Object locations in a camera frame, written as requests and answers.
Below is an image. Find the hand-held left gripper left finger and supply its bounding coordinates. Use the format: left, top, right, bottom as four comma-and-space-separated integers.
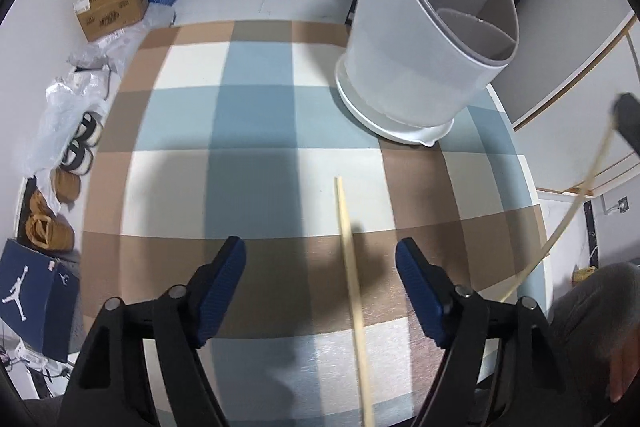
64, 235, 247, 427

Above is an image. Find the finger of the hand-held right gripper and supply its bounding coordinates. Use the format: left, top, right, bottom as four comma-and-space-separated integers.
612, 93, 640, 155

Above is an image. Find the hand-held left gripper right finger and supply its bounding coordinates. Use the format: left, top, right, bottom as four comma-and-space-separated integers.
395, 238, 571, 427

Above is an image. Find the wooden chopstick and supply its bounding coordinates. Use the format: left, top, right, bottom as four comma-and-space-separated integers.
500, 123, 617, 304
334, 177, 377, 427

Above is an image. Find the grey plastic utensil holder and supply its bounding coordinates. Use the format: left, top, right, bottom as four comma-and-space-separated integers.
334, 0, 520, 146

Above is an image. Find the checked blue brown tablecloth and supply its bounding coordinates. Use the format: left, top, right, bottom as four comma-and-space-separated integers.
80, 19, 553, 427

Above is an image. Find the brown suede shoe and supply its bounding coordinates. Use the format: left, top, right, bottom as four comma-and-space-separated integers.
26, 191, 76, 253
52, 169, 84, 208

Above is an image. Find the blue shoe box white figure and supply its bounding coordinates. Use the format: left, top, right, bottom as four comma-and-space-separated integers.
0, 237, 81, 363

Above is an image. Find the black white striped slipper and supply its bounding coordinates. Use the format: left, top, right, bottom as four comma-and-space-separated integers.
75, 112, 109, 144
62, 142, 97, 176

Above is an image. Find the clear plastic sheet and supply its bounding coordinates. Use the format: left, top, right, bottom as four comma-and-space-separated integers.
27, 4, 176, 172

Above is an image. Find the brown cardboard box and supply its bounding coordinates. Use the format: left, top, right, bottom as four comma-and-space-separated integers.
74, 0, 150, 42

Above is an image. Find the white wall socket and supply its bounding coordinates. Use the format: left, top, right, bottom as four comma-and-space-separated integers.
602, 194, 631, 216

